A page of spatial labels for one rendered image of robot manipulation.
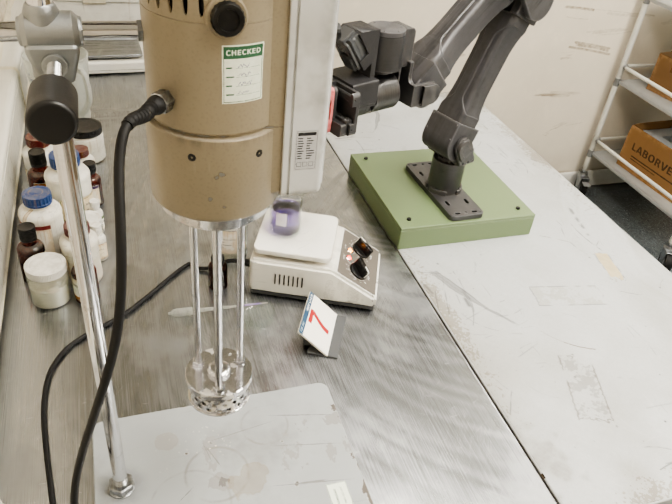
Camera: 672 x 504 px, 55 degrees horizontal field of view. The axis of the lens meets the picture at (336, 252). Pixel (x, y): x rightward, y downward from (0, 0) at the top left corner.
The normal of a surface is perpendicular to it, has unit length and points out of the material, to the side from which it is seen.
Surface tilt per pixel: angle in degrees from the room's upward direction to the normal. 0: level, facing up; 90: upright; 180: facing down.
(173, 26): 90
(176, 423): 0
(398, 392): 0
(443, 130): 66
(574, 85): 90
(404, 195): 0
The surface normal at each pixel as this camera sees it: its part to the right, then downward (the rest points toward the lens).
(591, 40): 0.32, 0.60
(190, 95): -0.17, 0.57
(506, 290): 0.10, -0.80
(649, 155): -0.93, 0.15
